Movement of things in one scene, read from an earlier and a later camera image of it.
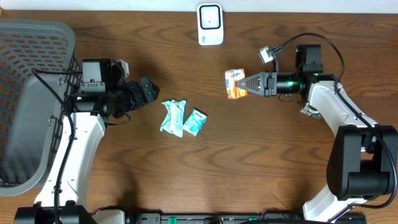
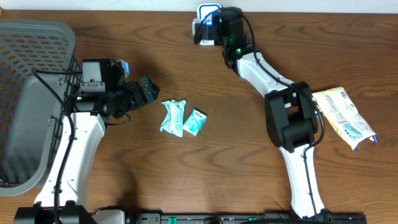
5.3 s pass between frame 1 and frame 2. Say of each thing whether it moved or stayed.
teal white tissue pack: stayed
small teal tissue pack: stayed
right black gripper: moved
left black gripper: stayed
